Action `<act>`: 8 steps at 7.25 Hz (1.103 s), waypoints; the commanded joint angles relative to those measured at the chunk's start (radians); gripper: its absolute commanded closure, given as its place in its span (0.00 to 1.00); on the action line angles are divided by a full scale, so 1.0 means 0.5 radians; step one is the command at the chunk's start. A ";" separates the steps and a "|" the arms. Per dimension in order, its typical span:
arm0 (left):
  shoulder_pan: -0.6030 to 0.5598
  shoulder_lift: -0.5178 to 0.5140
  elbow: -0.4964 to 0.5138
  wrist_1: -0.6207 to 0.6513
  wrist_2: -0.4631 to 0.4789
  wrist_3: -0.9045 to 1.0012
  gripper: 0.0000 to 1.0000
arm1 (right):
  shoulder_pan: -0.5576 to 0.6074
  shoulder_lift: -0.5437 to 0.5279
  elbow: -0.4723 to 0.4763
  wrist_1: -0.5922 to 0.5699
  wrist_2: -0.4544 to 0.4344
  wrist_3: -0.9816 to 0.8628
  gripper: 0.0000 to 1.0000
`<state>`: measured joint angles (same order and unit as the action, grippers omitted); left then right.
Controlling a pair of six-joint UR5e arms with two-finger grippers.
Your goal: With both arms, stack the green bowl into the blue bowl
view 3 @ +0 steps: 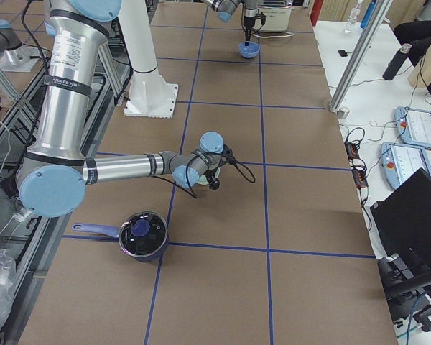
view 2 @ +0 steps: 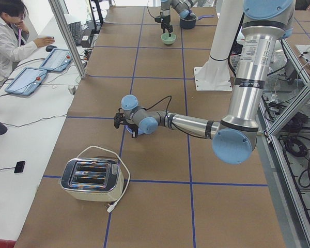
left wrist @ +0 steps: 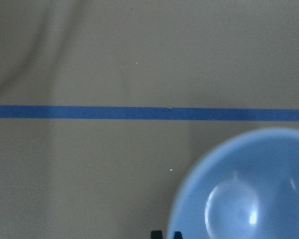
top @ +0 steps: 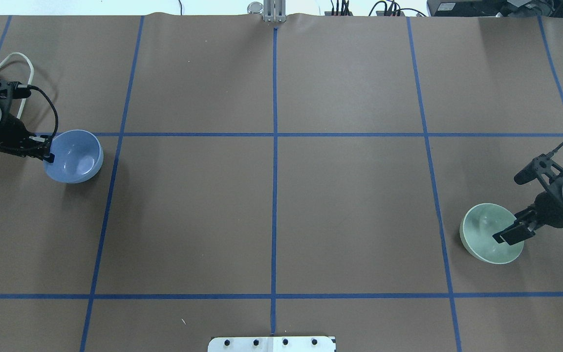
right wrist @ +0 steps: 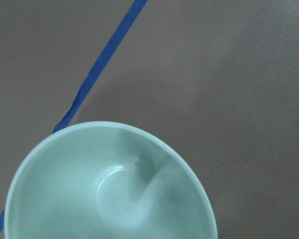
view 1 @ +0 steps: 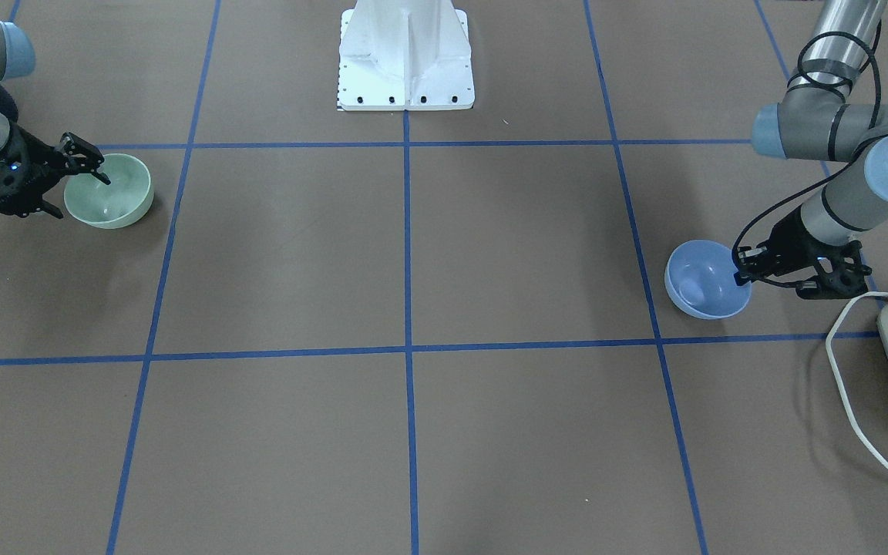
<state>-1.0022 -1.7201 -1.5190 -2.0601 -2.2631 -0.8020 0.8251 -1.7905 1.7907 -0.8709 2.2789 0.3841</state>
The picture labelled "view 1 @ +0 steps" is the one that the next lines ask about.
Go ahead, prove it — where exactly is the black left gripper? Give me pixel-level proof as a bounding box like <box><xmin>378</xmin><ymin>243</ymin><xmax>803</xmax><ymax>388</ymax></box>
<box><xmin>734</xmin><ymin>207</ymin><xmax>873</xmax><ymax>300</ymax></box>

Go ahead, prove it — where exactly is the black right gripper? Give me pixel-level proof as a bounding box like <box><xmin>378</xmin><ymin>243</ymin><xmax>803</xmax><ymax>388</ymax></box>
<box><xmin>0</xmin><ymin>123</ymin><xmax>112</xmax><ymax>219</ymax></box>

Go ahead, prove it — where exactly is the green bowl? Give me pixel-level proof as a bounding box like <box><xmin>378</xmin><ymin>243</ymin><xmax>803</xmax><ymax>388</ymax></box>
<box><xmin>63</xmin><ymin>153</ymin><xmax>155</xmax><ymax>230</ymax></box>

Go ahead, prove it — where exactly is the blue bowl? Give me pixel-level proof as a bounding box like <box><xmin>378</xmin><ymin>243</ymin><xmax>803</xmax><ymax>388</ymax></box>
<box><xmin>664</xmin><ymin>239</ymin><xmax>753</xmax><ymax>320</ymax></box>

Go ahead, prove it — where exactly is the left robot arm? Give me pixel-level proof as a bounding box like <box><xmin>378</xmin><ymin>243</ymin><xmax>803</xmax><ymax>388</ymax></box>
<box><xmin>731</xmin><ymin>1</ymin><xmax>888</xmax><ymax>300</ymax></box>

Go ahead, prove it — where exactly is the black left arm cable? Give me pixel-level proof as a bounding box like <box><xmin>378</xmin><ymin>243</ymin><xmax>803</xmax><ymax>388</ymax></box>
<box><xmin>732</xmin><ymin>31</ymin><xmax>883</xmax><ymax>289</ymax></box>

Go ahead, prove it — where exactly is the white power cable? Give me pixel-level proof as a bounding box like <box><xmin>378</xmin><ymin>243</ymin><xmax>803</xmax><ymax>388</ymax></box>
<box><xmin>826</xmin><ymin>292</ymin><xmax>888</xmax><ymax>493</ymax></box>

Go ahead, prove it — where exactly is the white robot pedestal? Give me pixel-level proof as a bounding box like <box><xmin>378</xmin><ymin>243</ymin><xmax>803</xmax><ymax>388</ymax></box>
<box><xmin>336</xmin><ymin>1</ymin><xmax>476</xmax><ymax>112</ymax></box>

